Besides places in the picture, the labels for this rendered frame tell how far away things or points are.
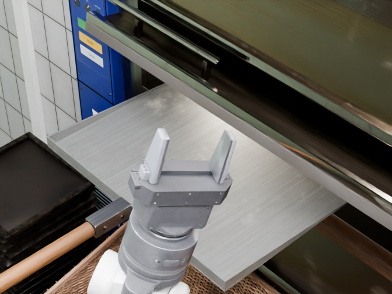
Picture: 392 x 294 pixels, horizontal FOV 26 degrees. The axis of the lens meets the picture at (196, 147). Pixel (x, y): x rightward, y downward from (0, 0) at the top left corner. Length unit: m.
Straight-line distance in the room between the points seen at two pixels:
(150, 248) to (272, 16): 0.68
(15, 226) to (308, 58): 0.90
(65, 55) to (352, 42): 0.99
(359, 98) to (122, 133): 0.60
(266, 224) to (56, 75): 0.91
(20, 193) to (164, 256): 1.19
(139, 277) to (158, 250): 0.05
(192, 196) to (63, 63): 1.35
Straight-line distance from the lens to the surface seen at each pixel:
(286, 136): 1.45
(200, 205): 0.99
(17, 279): 1.57
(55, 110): 2.45
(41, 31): 2.32
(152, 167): 0.95
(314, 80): 1.52
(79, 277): 2.16
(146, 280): 1.04
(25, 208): 2.13
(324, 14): 1.50
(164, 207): 0.98
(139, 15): 1.71
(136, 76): 2.01
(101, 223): 1.62
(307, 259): 1.83
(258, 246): 1.61
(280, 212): 1.68
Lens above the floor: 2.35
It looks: 40 degrees down
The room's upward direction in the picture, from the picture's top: straight up
